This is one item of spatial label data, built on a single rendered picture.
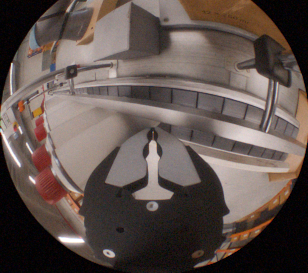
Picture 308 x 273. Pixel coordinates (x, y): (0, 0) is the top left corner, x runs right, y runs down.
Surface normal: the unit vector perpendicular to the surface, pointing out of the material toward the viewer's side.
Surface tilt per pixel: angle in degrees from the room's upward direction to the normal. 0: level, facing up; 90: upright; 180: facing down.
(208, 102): 0
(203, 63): 0
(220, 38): 0
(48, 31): 91
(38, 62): 90
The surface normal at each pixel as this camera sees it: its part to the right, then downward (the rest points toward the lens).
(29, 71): 0.87, 0.33
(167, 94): -0.49, 0.40
